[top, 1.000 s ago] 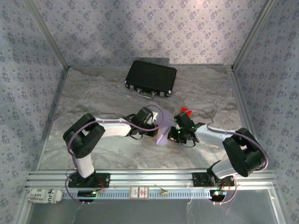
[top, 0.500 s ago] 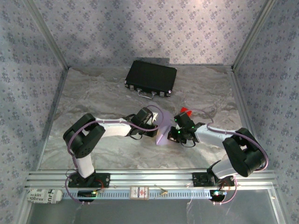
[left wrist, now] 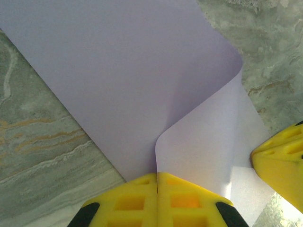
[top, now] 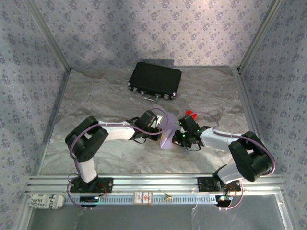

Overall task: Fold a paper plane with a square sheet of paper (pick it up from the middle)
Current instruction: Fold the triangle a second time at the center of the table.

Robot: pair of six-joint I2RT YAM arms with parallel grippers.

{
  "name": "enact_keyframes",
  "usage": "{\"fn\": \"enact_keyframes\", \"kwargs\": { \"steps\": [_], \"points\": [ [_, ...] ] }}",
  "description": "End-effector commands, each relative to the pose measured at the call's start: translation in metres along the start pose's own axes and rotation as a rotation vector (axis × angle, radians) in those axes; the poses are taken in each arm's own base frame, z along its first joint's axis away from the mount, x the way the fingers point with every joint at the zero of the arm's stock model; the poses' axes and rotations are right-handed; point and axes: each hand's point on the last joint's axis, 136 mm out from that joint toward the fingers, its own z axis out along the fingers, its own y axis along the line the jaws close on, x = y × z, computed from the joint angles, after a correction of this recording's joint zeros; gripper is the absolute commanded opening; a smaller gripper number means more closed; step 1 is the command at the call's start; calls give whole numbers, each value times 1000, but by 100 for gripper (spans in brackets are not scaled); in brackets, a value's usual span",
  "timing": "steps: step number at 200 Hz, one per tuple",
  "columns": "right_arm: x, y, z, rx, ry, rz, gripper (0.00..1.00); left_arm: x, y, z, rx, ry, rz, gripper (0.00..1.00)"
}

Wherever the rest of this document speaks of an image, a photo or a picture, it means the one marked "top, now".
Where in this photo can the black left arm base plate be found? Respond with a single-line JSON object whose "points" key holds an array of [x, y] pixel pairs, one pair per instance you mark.
{"points": [[108, 185]]}

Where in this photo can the aluminium frame rail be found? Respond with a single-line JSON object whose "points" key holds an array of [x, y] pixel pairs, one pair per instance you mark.
{"points": [[250, 119], [53, 119]]}

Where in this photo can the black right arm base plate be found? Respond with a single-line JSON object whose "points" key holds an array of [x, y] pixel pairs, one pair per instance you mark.
{"points": [[204, 184]]}

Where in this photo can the small red-white card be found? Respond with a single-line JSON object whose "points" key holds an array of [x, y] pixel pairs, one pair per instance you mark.
{"points": [[143, 198]]}

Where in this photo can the white printed paper roll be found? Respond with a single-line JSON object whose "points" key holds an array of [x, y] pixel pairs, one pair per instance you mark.
{"points": [[43, 201]]}

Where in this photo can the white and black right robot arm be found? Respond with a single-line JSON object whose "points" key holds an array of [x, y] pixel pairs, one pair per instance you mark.
{"points": [[216, 140]]}

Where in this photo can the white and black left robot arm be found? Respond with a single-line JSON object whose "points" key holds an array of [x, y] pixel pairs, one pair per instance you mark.
{"points": [[115, 131]]}

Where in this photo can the aluminium frame post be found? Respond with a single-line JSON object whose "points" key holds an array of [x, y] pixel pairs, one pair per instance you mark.
{"points": [[286, 213], [260, 36], [25, 220], [49, 36]]}

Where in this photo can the wide aluminium mounting rail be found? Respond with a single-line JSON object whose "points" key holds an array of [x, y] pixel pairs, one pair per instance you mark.
{"points": [[156, 183]]}

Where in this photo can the small red block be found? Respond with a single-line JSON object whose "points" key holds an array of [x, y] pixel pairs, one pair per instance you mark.
{"points": [[191, 112]]}

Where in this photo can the small gold clip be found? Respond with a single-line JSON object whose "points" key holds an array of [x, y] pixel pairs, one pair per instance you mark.
{"points": [[168, 198]]}

